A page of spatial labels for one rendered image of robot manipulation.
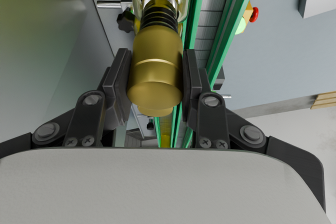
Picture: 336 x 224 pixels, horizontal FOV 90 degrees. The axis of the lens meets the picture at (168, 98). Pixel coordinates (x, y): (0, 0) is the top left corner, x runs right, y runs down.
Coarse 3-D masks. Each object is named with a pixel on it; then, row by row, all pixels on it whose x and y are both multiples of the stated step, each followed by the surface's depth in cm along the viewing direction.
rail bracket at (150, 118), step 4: (140, 116) 67; (144, 116) 67; (148, 116) 66; (152, 116) 66; (148, 120) 66; (152, 120) 66; (148, 124) 64; (152, 124) 64; (148, 128) 64; (152, 128) 64
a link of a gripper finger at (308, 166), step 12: (264, 144) 7; (276, 144) 7; (288, 144) 7; (276, 156) 7; (288, 156) 7; (300, 156) 7; (312, 156) 7; (300, 168) 6; (312, 168) 6; (312, 180) 6; (312, 192) 6; (324, 192) 6; (324, 204) 5
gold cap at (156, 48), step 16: (144, 32) 11; (160, 32) 10; (144, 48) 10; (160, 48) 10; (176, 48) 10; (144, 64) 9; (160, 64) 9; (176, 64) 10; (128, 80) 10; (144, 80) 9; (160, 80) 9; (176, 80) 9; (128, 96) 10; (144, 96) 10; (160, 96) 10; (176, 96) 10
